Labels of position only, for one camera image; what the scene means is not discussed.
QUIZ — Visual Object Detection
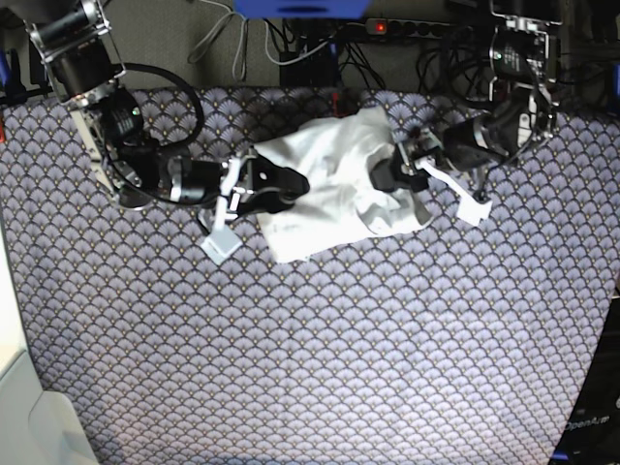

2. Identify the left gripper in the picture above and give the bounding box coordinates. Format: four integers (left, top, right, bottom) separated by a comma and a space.
370, 128, 492, 226

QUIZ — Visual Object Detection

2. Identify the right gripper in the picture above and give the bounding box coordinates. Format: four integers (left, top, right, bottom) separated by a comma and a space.
199, 149, 310, 265

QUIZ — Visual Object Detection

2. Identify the white T-shirt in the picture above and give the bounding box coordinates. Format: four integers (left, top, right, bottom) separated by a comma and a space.
254, 107, 433, 264

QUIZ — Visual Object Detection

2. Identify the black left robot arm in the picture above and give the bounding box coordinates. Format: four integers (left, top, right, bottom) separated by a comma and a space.
370, 1, 562, 226

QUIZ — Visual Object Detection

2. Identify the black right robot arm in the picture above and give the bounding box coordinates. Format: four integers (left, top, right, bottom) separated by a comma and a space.
2, 1, 309, 264

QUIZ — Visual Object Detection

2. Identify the red black table clamp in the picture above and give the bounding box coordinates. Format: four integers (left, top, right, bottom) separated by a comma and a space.
331, 91, 348, 117

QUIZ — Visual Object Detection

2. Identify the black power strip red light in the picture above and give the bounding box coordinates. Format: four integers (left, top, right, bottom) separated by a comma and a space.
364, 18, 457, 39

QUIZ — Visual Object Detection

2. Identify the patterned fan-print table cloth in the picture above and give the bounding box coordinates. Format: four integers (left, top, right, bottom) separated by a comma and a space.
1, 100, 619, 464

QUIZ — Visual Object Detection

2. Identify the blue box at top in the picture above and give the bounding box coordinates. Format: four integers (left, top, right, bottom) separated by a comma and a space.
233, 0, 370, 19

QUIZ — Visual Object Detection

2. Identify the black box with lettering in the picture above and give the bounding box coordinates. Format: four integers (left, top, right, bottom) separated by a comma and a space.
549, 297, 619, 464

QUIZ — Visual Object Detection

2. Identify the white plastic bin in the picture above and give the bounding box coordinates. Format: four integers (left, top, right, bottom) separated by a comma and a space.
1, 351, 98, 464

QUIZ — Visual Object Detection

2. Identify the white cable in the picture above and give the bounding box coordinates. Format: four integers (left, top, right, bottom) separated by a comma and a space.
186, 0, 330, 78

